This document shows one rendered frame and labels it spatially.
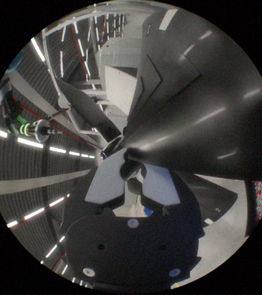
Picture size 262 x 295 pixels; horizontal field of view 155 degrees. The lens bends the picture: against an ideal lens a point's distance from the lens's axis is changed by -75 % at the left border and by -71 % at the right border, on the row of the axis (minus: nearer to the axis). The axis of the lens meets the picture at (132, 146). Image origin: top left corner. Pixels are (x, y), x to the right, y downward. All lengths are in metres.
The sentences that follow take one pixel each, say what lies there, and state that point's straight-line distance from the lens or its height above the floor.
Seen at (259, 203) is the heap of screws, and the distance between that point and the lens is 0.37.
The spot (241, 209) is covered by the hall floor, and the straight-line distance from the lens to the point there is 1.32.
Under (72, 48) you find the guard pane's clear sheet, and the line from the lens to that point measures 1.00.
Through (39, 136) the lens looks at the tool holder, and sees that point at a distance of 0.35.
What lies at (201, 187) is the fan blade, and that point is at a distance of 0.27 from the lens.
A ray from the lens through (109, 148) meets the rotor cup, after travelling 0.29.
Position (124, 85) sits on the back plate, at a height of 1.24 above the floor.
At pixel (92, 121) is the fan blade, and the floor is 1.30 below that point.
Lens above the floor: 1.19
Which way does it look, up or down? 3 degrees down
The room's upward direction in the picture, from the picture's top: 83 degrees counter-clockwise
